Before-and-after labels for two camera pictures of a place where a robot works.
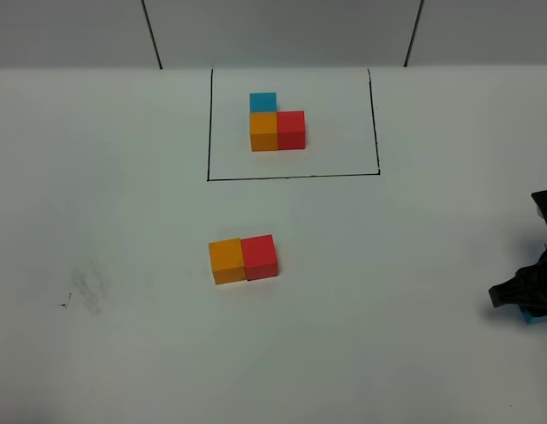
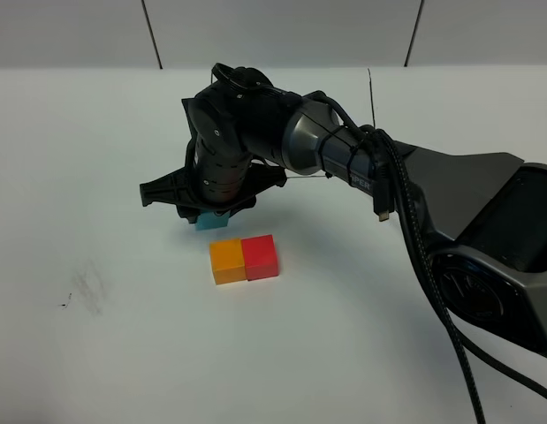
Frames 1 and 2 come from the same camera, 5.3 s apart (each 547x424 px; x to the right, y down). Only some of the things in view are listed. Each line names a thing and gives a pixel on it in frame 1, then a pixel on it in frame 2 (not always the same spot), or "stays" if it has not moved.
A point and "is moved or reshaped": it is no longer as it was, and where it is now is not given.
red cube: (260, 256) stays
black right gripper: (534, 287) -> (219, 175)
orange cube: (227, 261) stays
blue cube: (529, 319) is moved or reshaped
